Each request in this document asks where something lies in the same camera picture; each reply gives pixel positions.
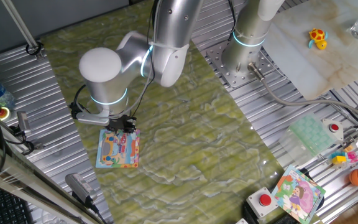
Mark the translucent green ice tray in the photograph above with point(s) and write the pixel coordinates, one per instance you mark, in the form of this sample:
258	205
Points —
309	133

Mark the white marble slab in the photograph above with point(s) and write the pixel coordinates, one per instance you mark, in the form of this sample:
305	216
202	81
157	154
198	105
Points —
306	62

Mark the yellow turtle toy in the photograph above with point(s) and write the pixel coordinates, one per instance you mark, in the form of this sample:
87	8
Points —
317	35

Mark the aluminium frame beam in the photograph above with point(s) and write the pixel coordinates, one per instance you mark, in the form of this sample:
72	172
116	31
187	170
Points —
26	183

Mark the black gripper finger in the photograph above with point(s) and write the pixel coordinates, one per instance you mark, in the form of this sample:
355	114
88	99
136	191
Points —
131	128
112	129

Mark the bus picture puzzle board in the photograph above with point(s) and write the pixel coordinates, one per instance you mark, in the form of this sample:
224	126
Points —
118	155

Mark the grey camera box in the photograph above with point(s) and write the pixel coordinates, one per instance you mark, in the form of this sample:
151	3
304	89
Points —
79	185

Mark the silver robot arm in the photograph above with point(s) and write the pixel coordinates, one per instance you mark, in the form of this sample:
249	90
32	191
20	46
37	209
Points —
104	81

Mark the black keyboard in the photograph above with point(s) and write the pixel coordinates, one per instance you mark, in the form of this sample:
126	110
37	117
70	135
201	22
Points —
2	205

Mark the small orange block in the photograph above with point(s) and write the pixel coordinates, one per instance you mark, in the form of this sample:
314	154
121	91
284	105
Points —
348	148

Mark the grey box with red button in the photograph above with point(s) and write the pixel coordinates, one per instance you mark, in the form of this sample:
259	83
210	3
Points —
261	200

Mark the small white red button box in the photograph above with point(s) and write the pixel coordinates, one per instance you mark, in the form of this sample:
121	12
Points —
333	127

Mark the white metal pole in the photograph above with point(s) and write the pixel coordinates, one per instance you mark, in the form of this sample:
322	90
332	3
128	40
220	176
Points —
20	28

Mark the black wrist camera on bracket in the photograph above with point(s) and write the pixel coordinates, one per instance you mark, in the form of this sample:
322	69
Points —
89	118

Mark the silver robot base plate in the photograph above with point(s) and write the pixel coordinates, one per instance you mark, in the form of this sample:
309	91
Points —
217	60

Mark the green marble pattern mat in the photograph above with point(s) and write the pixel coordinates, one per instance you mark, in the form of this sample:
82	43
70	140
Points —
182	124

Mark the colourful building block toy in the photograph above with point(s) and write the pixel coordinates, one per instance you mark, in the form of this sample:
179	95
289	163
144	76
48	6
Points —
340	159

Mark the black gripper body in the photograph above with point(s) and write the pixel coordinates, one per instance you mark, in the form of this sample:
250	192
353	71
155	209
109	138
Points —
120	122

